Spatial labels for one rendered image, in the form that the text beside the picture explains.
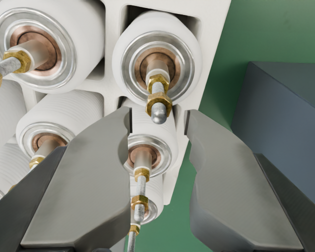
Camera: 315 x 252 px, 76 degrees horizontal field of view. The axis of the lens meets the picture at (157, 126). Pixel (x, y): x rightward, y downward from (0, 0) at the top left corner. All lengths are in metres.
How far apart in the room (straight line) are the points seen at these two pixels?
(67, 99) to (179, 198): 0.56
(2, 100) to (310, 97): 0.43
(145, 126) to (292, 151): 0.23
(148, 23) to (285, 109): 0.26
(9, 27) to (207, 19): 0.21
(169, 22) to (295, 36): 0.38
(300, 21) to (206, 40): 0.29
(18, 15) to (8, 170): 0.24
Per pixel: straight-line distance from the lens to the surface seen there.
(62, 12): 0.23
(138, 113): 0.28
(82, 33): 0.23
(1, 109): 0.34
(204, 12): 0.28
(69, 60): 0.23
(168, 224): 0.88
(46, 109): 0.28
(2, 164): 0.40
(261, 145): 0.44
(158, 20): 0.21
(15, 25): 0.24
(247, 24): 0.50
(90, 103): 0.32
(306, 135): 0.34
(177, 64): 0.21
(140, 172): 0.24
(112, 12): 0.28
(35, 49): 0.22
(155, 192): 0.34
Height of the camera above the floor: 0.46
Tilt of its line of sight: 57 degrees down
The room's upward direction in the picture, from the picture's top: 179 degrees clockwise
